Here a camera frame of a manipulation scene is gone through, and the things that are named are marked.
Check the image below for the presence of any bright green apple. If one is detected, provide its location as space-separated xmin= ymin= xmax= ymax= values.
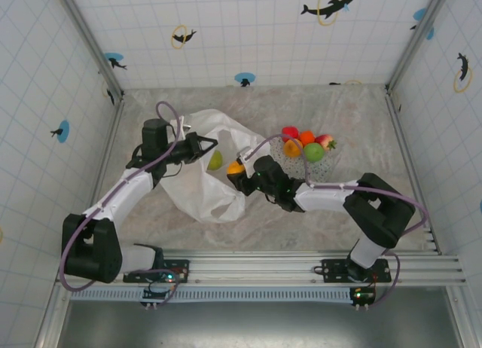
xmin=303 ymin=142 xmax=325 ymax=163

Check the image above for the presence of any green pear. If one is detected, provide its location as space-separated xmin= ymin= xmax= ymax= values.
xmin=206 ymin=150 xmax=224 ymax=172

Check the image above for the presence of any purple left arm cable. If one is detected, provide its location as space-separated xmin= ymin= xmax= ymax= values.
xmin=59 ymin=101 xmax=188 ymax=306

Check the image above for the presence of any blue speckled white plate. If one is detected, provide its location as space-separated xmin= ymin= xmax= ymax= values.
xmin=269 ymin=135 xmax=336 ymax=184

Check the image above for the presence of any medium orange fruit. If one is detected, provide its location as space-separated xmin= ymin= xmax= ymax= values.
xmin=282 ymin=138 xmax=304 ymax=159

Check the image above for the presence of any grey metal sheet panel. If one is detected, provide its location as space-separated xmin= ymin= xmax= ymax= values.
xmin=56 ymin=301 xmax=465 ymax=348

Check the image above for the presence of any red-yellow fruit with green leaf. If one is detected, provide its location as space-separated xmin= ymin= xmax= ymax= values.
xmin=314 ymin=134 xmax=338 ymax=151

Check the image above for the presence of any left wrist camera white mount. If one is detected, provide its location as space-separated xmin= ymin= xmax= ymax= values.
xmin=171 ymin=115 xmax=194 ymax=138

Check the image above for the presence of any white plastic bag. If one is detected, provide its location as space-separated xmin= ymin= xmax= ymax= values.
xmin=160 ymin=108 xmax=273 ymax=224

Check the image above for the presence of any aluminium front rail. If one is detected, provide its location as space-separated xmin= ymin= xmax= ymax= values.
xmin=55 ymin=249 xmax=468 ymax=288

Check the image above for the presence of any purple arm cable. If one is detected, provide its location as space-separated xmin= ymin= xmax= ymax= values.
xmin=246 ymin=134 xmax=430 ymax=308
xmin=59 ymin=101 xmax=188 ymax=306

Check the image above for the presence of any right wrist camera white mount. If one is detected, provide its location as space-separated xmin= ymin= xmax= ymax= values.
xmin=236 ymin=146 xmax=258 ymax=164

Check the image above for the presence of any aluminium corner post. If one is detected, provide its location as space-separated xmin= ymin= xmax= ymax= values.
xmin=386 ymin=0 xmax=453 ymax=93
xmin=52 ymin=0 xmax=125 ymax=100

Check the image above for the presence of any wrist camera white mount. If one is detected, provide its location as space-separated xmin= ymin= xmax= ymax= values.
xmin=236 ymin=146 xmax=258 ymax=164
xmin=171 ymin=115 xmax=194 ymax=138

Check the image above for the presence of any white slotted cable duct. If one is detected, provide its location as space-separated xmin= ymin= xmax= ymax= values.
xmin=69 ymin=286 xmax=377 ymax=302

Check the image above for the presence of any aluminium side rail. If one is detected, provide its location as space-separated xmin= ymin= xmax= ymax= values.
xmin=92 ymin=95 xmax=126 ymax=198
xmin=383 ymin=84 xmax=442 ymax=255

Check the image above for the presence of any blue circle sticker black fish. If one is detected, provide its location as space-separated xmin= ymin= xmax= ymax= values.
xmin=233 ymin=72 xmax=257 ymax=88

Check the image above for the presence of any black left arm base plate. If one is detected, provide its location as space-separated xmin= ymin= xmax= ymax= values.
xmin=123 ymin=258 xmax=191 ymax=284

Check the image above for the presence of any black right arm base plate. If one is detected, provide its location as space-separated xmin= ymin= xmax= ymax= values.
xmin=313 ymin=258 xmax=392 ymax=284

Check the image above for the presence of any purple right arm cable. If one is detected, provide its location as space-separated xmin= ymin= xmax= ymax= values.
xmin=246 ymin=134 xmax=430 ymax=308

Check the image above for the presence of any blue circle sticker by post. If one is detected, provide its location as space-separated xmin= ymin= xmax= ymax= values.
xmin=409 ymin=7 xmax=436 ymax=41

